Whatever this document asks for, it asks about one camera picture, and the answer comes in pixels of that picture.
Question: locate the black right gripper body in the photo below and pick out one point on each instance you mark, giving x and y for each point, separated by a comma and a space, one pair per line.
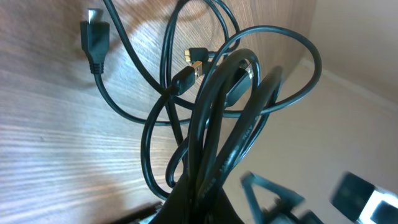
285, 203

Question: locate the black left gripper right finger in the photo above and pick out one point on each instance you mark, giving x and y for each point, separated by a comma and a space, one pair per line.
222, 212

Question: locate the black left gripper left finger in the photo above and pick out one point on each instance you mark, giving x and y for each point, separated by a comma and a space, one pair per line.
178, 206

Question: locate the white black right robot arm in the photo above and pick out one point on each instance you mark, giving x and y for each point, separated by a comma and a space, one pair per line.
357, 199

